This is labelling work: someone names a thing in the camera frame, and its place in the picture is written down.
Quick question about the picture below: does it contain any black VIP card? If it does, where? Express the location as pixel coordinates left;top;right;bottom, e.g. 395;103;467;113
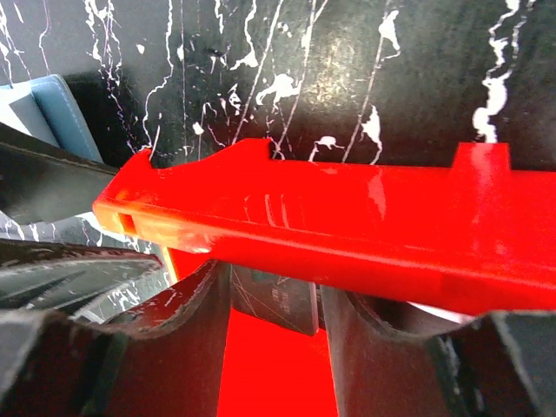
230;266;319;336

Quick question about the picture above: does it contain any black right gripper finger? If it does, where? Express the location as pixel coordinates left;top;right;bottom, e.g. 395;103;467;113
1;123;118;225
1;239;162;311

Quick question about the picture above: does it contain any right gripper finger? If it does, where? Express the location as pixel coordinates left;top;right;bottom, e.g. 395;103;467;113
321;287;555;416
1;261;230;416

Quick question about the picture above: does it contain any blue leather card holder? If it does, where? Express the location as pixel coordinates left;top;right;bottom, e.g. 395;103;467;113
1;75;103;162

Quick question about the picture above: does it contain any red plastic card tray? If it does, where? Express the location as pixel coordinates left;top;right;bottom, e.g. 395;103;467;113
91;137;556;417

